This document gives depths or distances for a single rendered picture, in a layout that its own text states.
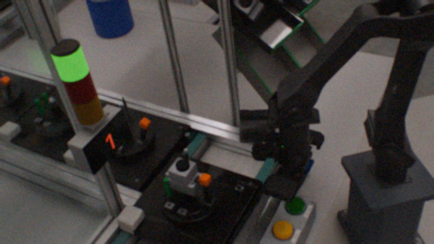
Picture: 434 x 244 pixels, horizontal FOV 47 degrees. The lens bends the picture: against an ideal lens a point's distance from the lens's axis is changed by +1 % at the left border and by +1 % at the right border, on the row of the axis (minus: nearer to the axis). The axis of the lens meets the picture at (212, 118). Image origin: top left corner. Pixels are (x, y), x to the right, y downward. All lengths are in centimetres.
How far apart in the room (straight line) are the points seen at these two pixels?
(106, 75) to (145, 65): 14
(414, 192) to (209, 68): 89
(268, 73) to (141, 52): 69
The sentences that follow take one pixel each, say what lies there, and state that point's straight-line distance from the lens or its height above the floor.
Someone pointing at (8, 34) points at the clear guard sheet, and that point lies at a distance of 82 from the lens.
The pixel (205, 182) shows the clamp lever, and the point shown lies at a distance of 102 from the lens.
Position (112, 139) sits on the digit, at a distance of 97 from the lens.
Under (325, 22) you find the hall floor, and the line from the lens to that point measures 357.
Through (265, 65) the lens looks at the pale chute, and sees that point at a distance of 129.
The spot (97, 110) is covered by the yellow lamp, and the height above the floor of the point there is 128.
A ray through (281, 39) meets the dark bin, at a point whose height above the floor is 119.
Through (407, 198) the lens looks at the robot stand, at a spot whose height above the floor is 106.
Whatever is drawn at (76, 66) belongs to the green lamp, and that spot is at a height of 139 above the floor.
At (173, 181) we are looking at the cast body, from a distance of 106.
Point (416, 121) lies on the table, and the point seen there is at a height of 86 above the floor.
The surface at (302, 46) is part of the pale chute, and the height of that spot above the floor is 105.
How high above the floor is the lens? 183
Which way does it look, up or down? 41 degrees down
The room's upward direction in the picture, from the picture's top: 9 degrees counter-clockwise
